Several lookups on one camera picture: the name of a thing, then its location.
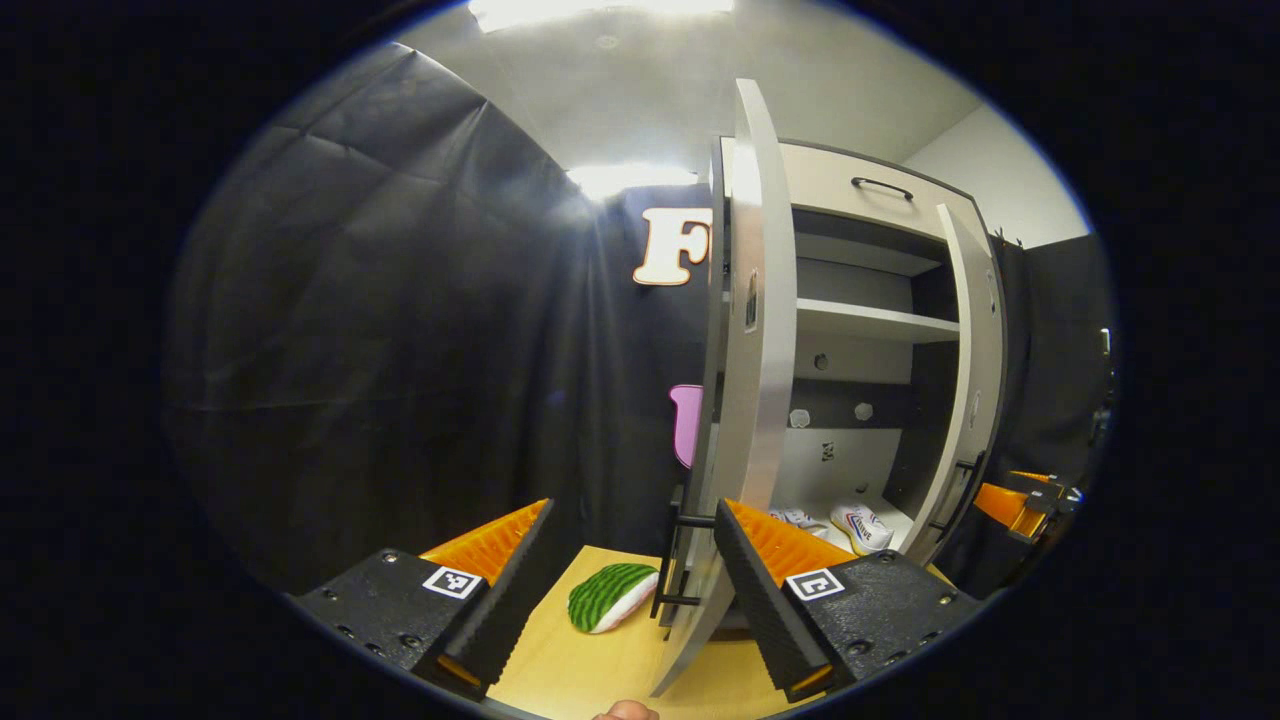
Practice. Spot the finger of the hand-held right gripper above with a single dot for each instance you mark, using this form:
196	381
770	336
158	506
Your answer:
1045	490
1000	505

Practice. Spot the white canvas shoe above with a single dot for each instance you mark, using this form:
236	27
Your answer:
865	528
800	520

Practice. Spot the watermelon slice plush toy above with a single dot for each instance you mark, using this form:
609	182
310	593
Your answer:
605	600

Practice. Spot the white cabinet shelf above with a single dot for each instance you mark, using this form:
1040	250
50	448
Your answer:
830	540
870	322

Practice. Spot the white shoe cabinet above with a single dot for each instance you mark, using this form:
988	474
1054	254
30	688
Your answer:
850	460

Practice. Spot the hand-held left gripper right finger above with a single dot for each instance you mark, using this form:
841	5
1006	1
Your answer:
760	600

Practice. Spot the white cabinet drawer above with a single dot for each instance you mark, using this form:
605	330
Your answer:
830	175

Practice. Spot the white shoe cabinet door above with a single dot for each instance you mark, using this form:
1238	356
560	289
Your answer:
760	350
985	380

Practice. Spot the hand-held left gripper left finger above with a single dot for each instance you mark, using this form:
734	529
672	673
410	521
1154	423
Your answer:
510	600

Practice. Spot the black backdrop cloth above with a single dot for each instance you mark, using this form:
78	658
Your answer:
380	350
1060	330

